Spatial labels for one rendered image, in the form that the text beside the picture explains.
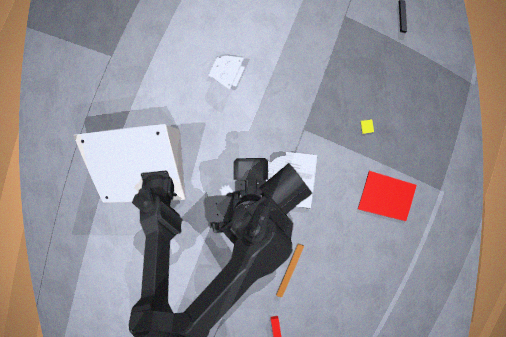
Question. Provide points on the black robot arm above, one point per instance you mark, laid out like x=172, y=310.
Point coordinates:
x=259, y=229

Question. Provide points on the red rectangular bar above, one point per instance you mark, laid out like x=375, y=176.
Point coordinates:
x=275, y=326

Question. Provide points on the yellow flat square plate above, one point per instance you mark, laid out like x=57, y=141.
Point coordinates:
x=367, y=126

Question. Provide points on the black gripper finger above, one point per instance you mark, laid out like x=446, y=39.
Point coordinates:
x=261, y=182

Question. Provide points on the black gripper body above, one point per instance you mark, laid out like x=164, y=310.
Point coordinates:
x=249, y=169

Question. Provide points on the orange flat bar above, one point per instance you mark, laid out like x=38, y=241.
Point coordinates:
x=291, y=267

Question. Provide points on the red flat rectangular plate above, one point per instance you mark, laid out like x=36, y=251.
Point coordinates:
x=387, y=196

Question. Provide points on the dark grey narrow bar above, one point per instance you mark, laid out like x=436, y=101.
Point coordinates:
x=402, y=13

